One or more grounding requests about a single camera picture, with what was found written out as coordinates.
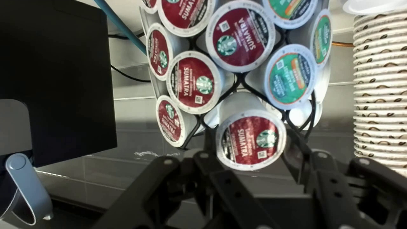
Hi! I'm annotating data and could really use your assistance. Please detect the stack of patterned paper cups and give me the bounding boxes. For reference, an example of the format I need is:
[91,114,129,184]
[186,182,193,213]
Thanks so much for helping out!
[352,11,407,177]

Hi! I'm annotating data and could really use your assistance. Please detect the red lid coffee capsule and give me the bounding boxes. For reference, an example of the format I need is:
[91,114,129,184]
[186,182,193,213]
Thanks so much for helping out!
[154,94,199,149]
[146,23,180,82]
[166,49,227,115]
[205,0,278,73]
[216,108,289,171]
[157,0,218,38]

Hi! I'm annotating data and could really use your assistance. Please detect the stack of white lids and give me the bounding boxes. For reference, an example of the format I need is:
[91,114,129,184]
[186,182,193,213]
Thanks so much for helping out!
[343,0,407,16]

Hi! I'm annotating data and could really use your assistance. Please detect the black power cord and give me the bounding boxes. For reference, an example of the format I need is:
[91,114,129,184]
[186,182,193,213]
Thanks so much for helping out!
[107,30,152,84]

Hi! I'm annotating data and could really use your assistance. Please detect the green lid coffee capsule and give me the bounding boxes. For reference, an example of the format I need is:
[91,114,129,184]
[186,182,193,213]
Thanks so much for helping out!
[263,0,320,30]
[311,9,335,68]
[264,43,326,112]

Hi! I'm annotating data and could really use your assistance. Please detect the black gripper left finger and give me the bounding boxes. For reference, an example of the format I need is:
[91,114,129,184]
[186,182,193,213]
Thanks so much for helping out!
[91,151,278,229]

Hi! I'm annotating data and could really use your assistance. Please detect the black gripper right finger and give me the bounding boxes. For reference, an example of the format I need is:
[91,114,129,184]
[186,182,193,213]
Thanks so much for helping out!
[292,150,407,229]

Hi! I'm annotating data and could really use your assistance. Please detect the black Keurig coffee machine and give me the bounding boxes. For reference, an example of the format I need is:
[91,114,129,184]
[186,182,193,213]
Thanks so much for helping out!
[0,0,119,227]

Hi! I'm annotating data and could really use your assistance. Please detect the black wire coffee capsule rack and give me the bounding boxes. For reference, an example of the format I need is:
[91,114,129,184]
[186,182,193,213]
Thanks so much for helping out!
[139,0,336,150]

